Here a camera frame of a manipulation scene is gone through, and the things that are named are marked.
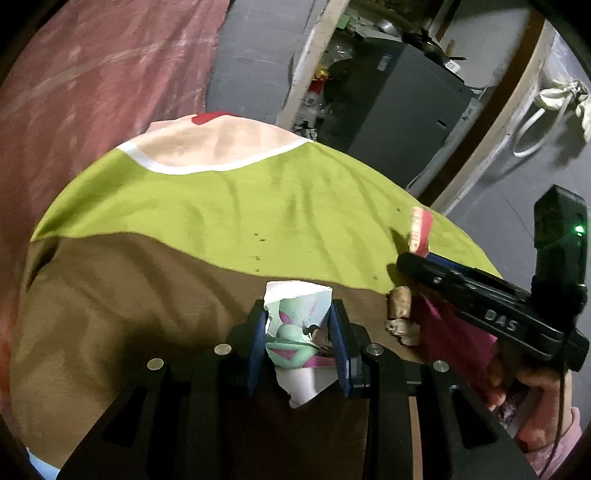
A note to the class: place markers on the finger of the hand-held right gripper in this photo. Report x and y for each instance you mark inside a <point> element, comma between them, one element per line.
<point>461,295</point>
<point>471,271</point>

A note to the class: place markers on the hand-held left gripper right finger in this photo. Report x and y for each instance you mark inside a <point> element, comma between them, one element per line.
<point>339,353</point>

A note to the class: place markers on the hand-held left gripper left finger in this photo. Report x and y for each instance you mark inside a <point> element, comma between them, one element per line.
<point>257,353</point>

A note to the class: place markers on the torn printed paper scrap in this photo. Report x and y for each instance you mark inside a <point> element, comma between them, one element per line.
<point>295,323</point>

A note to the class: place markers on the red and white wrapper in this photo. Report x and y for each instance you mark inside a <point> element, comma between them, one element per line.
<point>419,230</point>

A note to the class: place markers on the person's right forearm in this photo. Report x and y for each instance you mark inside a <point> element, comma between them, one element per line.
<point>554,443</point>

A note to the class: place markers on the person's right hand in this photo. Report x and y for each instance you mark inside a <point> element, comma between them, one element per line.
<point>535,381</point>

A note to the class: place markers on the brown dried peel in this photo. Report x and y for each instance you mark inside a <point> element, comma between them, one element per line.
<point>400,307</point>

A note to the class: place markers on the multicoloured bedsheet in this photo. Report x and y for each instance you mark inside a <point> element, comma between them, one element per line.
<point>231,198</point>

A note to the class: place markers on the dark grey cabinet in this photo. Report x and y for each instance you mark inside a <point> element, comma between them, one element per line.
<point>392,115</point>

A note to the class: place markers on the black pan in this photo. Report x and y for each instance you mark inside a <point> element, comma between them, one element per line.
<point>429,44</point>

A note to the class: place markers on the pink checked cloth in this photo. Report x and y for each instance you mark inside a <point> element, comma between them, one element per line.
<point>92,69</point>

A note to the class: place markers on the wooden door frame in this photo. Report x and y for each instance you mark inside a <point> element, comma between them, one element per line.
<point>314,69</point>

